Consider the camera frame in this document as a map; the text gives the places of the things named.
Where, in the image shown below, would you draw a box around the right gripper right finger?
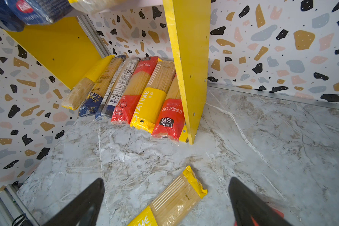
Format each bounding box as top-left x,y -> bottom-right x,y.
228,177 -> 290,226

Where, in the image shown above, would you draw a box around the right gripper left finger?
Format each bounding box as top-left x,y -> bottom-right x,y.
44,178 -> 105,226

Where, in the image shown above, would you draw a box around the clear bag white label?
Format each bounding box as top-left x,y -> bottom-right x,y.
95,57 -> 140,121

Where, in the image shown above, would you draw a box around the red spaghetti bag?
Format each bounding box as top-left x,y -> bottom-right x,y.
152,75 -> 185,142
111,56 -> 159,125
234,207 -> 285,226

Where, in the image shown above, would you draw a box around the clear spaghetti bag Chinese text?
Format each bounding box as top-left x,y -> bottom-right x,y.
79,55 -> 127,117

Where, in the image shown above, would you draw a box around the yellow Pastatime bag tall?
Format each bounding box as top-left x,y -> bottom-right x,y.
130,61 -> 176,133

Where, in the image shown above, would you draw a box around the blue Barilla spaghetti bag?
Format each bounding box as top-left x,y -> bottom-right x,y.
0,0 -> 73,32

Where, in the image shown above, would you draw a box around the yellow shelf pink blue boards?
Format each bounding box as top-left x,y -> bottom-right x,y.
5,0 -> 211,146

